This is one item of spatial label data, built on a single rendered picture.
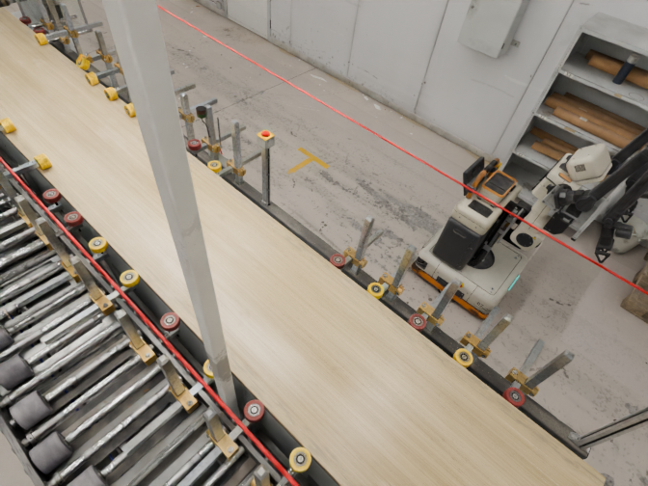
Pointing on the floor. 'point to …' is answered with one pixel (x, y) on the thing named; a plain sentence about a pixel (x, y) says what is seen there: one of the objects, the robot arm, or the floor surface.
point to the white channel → (170, 167)
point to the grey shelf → (630, 99)
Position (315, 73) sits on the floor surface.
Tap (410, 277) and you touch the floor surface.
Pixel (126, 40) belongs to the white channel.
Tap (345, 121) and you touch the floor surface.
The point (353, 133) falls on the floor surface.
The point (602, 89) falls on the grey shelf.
